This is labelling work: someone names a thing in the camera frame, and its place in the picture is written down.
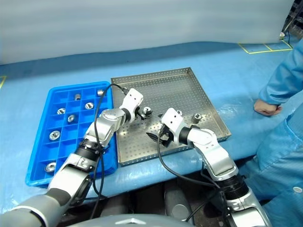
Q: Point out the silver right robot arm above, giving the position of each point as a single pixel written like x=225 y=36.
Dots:
x=217 y=160

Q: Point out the blue plastic table cover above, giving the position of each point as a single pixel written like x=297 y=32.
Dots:
x=232 y=78

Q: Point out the blue compartmented plastic tray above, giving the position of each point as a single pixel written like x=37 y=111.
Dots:
x=71 y=146

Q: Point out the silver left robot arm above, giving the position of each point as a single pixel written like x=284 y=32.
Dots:
x=104 y=127

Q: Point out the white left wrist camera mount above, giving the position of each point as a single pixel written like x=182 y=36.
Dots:
x=132 y=98

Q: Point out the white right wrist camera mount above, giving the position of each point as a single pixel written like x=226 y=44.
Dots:
x=172 y=120

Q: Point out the grey robot torso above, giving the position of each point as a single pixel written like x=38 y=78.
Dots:
x=127 y=222

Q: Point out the dark rounded grey cylinder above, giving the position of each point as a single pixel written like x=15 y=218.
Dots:
x=178 y=205

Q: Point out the person in blue cleanroom suit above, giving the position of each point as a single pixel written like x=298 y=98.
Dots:
x=284 y=142

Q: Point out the person's bare right hand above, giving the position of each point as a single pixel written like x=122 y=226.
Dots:
x=266 y=108

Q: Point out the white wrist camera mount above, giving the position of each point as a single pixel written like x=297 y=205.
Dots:
x=172 y=120
x=132 y=98

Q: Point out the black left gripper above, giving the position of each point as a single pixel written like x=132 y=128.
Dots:
x=137 y=114

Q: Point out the perforated steel tray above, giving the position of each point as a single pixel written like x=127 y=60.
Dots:
x=165 y=89

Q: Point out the dark equipment rack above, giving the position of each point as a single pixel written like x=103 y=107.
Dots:
x=294 y=16

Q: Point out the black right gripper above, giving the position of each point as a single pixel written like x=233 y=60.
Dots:
x=166 y=138

